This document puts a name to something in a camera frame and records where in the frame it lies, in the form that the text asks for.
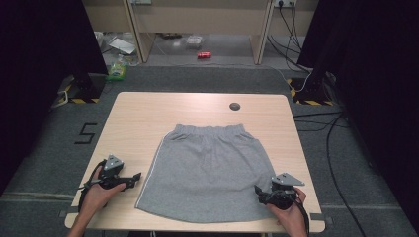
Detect right hand-held gripper black cable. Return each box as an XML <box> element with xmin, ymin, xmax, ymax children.
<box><xmin>293</xmin><ymin>196</ymin><xmax>311</xmax><ymax>237</ymax></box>

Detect grey shorts with white stripe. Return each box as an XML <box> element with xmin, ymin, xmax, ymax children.
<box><xmin>134</xmin><ymin>123</ymin><xmax>279</xmax><ymax>224</ymax></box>

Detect long black floor cable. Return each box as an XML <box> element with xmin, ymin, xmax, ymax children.
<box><xmin>325</xmin><ymin>113</ymin><xmax>368</xmax><ymax>237</ymax></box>

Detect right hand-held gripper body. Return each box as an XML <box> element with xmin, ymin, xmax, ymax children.
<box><xmin>268</xmin><ymin>172</ymin><xmax>306</xmax><ymax>211</ymax></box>

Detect clear plastic packet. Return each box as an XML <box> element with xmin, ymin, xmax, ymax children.
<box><xmin>185</xmin><ymin>35</ymin><xmax>206</xmax><ymax>50</ymax></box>

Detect black curtain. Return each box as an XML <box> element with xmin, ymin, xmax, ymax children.
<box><xmin>297</xmin><ymin>0</ymin><xmax>419</xmax><ymax>231</ymax></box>
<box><xmin>0</xmin><ymin>0</ymin><xmax>109</xmax><ymax>196</ymax></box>

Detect person's right hand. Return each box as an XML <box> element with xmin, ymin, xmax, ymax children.
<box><xmin>266</xmin><ymin>187</ymin><xmax>308</xmax><ymax>228</ymax></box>

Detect white cable loop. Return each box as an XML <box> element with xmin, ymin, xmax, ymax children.
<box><xmin>50</xmin><ymin>90</ymin><xmax>69</xmax><ymax>110</ymax></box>

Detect green bottle in plastic bag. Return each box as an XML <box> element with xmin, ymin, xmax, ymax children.
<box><xmin>105</xmin><ymin>53</ymin><xmax>129</xmax><ymax>82</ymax></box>

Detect white thin cable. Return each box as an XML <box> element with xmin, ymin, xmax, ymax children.
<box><xmin>262</xmin><ymin>63</ymin><xmax>313</xmax><ymax>94</ymax></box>

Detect left hand-held gripper black cable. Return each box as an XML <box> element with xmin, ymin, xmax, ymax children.
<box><xmin>77</xmin><ymin>159</ymin><xmax>107</xmax><ymax>212</ymax></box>

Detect white wall socket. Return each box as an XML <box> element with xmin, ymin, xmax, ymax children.
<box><xmin>273</xmin><ymin>0</ymin><xmax>297</xmax><ymax>9</ymax></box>

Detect black stand base hazard tape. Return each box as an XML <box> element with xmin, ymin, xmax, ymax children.
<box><xmin>57</xmin><ymin>73</ymin><xmax>107</xmax><ymax>105</ymax></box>
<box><xmin>287</xmin><ymin>70</ymin><xmax>336</xmax><ymax>107</ymax></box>

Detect black power cable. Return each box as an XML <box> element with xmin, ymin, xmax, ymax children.
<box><xmin>266</xmin><ymin>2</ymin><xmax>312</xmax><ymax>74</ymax></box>

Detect white flat sheet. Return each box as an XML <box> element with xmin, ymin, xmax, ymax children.
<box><xmin>108</xmin><ymin>36</ymin><xmax>137</xmax><ymax>55</ymax></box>

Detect person's left hand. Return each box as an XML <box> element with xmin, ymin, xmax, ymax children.
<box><xmin>80</xmin><ymin>166</ymin><xmax>128</xmax><ymax>215</ymax></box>

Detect hand-held gripper black cable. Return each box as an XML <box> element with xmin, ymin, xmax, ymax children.
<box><xmin>77</xmin><ymin>159</ymin><xmax>107</xmax><ymax>212</ymax></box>
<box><xmin>293</xmin><ymin>196</ymin><xmax>311</xmax><ymax>237</ymax></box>

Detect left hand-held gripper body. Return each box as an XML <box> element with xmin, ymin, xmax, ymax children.
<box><xmin>98</xmin><ymin>154</ymin><xmax>128</xmax><ymax>191</ymax></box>

